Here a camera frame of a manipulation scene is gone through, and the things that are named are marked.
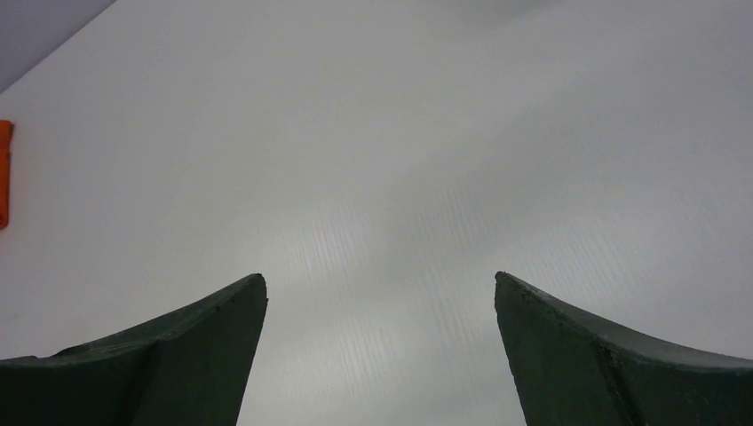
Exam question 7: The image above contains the folded orange t shirt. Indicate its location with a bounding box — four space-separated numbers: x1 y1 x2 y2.
0 120 14 229

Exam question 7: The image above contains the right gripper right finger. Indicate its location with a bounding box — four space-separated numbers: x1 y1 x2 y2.
495 272 752 425

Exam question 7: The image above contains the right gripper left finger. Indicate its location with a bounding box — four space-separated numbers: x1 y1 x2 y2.
1 274 268 425

